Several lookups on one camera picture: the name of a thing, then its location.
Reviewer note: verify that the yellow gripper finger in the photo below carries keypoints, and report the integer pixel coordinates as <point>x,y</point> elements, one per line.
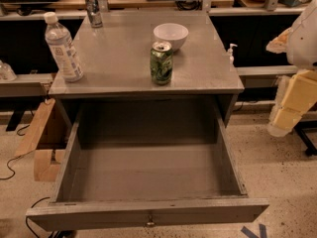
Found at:
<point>279,44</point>
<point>294,97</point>

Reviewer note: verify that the green soda can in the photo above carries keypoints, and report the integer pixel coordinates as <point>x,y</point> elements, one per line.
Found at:
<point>161,62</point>

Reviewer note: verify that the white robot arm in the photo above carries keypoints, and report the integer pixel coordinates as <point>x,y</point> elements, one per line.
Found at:
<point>302,41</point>

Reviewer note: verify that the open grey top drawer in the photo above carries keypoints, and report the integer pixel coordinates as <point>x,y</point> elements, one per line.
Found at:
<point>147,163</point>

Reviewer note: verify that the silver slim can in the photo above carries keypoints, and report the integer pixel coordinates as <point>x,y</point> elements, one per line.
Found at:
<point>93,13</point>

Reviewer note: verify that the black stand leg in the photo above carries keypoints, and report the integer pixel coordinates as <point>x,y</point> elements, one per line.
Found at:
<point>301,129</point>

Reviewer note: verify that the small pump dispenser bottle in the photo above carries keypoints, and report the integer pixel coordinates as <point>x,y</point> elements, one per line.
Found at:
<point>230,52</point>

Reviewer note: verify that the white ceramic bowl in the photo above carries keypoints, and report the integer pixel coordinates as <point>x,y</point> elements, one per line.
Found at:
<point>170,32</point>

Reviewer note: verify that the grey metal cabinet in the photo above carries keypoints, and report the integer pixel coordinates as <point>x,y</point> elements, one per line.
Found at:
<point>117,99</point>

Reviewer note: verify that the clear plastic water bottle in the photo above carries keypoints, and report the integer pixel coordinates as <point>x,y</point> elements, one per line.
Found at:
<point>60,42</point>

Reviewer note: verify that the wooden plank pieces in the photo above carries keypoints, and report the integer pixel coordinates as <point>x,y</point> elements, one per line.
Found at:
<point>45,138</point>

